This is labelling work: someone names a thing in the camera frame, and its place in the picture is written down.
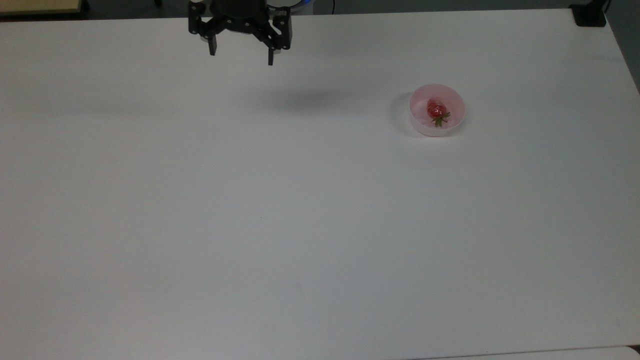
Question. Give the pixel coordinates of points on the pink plastic bowl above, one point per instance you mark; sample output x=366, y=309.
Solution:
x=422, y=117

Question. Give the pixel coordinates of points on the white robot arm blue light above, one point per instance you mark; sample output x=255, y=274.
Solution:
x=296, y=4

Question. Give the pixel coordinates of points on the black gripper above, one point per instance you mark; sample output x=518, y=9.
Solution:
x=237, y=11

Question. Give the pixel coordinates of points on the black table clamp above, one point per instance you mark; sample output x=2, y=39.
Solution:
x=589, y=15

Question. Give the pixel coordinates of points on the beige wooden board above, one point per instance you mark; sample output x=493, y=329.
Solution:
x=39, y=5

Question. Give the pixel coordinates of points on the red strawberry with green leaves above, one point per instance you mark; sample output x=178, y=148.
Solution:
x=437, y=111

